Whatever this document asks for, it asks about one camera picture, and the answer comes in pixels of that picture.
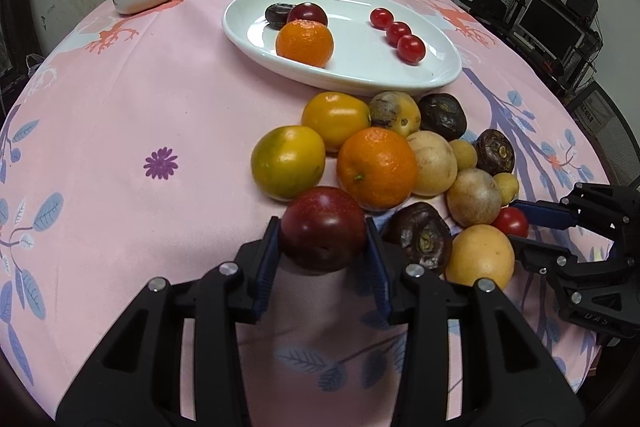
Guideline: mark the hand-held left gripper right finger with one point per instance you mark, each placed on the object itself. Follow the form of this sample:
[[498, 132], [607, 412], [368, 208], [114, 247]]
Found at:
[[375, 267]]

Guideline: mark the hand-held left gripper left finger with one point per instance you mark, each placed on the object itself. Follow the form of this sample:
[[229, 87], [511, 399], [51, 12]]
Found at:
[[265, 267]]

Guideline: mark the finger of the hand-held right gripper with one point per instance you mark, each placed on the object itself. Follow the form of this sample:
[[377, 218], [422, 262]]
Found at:
[[542, 213], [537, 253]]

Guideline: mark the red cherry tomato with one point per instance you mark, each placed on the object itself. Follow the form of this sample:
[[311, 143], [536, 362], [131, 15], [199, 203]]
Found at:
[[411, 48], [398, 32], [510, 223], [381, 18]]

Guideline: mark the small yellow-green longan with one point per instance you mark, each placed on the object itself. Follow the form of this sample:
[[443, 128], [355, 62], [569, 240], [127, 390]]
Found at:
[[464, 155], [506, 188]]

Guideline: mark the dark brown water chestnut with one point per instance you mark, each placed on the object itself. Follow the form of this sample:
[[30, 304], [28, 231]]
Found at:
[[277, 14], [442, 116], [420, 237], [495, 152]]

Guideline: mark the pale yellow passion fruit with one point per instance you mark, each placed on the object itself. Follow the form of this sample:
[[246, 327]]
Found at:
[[477, 257]]

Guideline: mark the dark red plum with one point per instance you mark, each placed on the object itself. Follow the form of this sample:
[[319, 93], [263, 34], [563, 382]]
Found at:
[[322, 227], [307, 13]]

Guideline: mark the tan passion fruit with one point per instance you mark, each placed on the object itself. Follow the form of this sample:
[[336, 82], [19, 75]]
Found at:
[[474, 198], [434, 164]]

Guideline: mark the orange mandarin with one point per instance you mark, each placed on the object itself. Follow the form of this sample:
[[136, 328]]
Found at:
[[376, 167], [304, 44]]

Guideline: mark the yellow-green tangerine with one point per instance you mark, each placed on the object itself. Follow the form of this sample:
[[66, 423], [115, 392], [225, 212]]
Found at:
[[287, 162]]

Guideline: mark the yellow-orange tangerine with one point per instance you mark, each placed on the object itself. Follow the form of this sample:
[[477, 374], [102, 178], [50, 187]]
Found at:
[[340, 119]]

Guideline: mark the blotchy yellow passion fruit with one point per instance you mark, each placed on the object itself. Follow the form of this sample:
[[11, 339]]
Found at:
[[395, 112]]

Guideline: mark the white oval plate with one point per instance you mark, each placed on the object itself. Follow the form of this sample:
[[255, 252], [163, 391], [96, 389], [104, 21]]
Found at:
[[350, 62]]

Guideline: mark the black mesh chair back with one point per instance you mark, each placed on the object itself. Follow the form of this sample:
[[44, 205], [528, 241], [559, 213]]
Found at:
[[597, 117]]

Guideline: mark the black monitor and shelf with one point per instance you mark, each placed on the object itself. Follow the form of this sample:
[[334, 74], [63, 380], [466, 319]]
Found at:
[[575, 67]]

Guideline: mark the black computer monitor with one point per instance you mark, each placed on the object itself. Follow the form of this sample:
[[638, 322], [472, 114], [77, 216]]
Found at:
[[550, 24]]

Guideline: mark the pink floral tablecloth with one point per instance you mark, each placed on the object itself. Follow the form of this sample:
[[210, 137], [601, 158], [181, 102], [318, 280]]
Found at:
[[150, 107]]

